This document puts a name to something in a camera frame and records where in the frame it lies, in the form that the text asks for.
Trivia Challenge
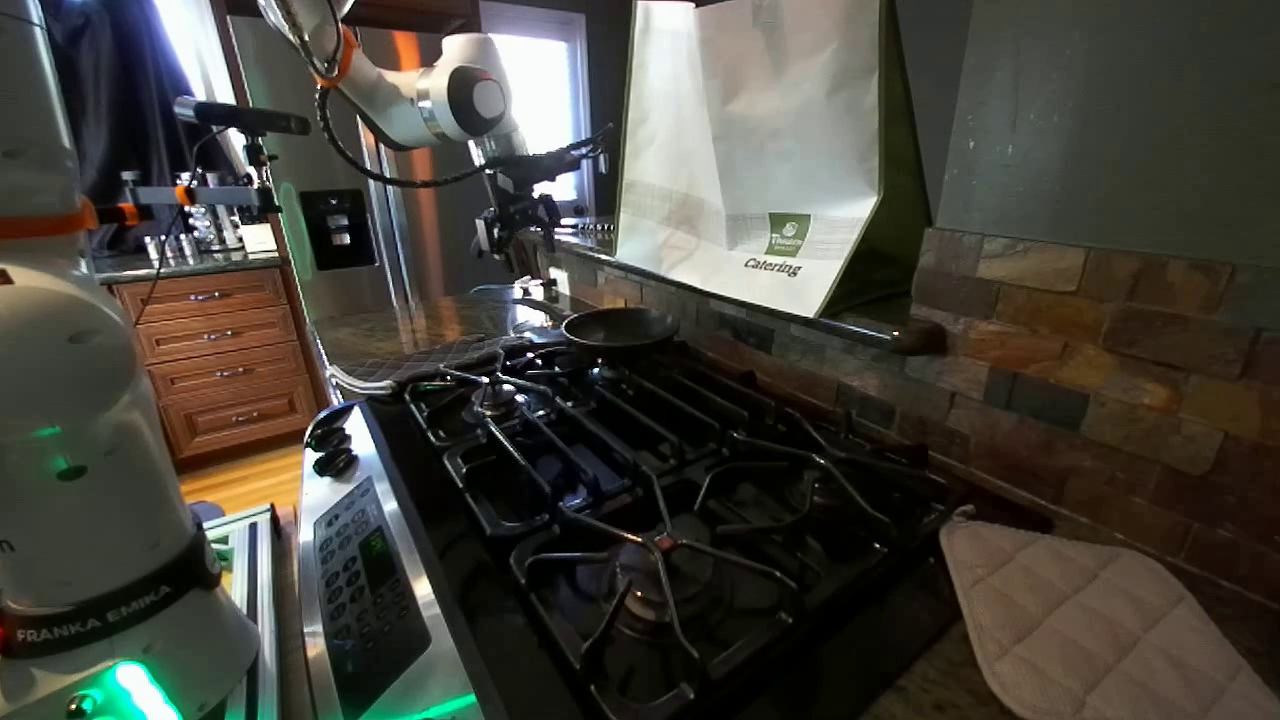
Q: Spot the black gas stove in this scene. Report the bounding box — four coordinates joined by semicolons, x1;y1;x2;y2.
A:
293;333;968;720

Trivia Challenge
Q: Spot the bright window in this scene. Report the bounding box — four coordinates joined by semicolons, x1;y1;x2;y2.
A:
478;6;602;216

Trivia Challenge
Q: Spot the black stove knob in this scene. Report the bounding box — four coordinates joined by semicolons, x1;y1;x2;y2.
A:
300;401;361;454
307;444;366;483

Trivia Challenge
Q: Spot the stainless steel refrigerator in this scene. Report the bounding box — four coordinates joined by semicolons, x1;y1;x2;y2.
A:
218;14;533;316

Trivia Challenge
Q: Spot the black frying pan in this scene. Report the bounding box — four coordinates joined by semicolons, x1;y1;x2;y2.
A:
502;304;682;368

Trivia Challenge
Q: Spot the white green catering bag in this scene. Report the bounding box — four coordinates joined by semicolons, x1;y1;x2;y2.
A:
611;0;937;326

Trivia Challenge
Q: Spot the black stereo camera bar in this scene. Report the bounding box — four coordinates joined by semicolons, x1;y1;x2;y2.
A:
167;94;318;141

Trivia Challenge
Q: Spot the black camera stand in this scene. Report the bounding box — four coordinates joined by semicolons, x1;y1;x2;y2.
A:
114;132;287;260

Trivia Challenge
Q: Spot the white quilted pot holder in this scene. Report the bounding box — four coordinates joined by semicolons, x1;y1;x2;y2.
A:
937;513;1280;720

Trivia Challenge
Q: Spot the wooden drawer cabinet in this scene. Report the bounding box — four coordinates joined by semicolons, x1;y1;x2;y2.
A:
114;260;333;468

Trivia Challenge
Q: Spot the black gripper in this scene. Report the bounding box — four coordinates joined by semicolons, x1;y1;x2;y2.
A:
471;193;565;304

